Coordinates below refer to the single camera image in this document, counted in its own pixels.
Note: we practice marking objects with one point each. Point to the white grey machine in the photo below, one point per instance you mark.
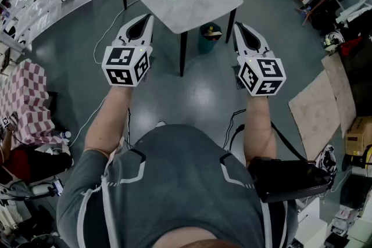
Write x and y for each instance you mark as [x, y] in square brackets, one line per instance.
[37, 189]

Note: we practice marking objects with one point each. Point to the green waste bin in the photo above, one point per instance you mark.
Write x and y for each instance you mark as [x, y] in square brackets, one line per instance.
[206, 45]

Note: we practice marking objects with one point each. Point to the person's grey shirt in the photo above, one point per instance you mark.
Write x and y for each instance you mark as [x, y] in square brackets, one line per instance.
[174, 183]

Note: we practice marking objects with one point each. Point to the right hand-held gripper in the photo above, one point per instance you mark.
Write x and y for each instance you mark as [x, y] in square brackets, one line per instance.
[264, 75]

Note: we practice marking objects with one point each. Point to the narrow beige floor mat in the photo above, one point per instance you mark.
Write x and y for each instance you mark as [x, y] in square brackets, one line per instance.
[340, 87]

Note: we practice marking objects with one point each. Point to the white cardboard box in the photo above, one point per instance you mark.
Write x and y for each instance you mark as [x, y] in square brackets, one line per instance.
[312, 229]

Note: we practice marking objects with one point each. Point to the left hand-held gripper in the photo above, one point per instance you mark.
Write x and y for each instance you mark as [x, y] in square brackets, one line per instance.
[125, 64]

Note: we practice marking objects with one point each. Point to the red checkered cloth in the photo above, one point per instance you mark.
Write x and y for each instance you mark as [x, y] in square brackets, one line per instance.
[26, 96]

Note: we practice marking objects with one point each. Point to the white shelf rack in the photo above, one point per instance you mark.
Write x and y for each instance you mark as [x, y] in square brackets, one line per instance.
[43, 8]

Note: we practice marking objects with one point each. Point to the person's left forearm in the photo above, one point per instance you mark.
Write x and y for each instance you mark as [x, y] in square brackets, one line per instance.
[107, 119]

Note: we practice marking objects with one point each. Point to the large beige floor mat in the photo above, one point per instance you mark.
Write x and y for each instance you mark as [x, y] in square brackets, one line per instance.
[314, 113]

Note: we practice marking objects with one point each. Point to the black white sneakers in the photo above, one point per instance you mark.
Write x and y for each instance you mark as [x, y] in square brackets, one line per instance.
[327, 158]

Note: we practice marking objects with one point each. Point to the clear water bottle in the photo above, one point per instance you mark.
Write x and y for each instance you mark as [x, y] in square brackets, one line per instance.
[65, 134]

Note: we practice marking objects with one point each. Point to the brown cardboard box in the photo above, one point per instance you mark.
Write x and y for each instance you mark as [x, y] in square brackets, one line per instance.
[359, 133]

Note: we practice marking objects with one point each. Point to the person's right forearm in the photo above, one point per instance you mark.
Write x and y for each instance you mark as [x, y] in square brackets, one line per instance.
[258, 125]

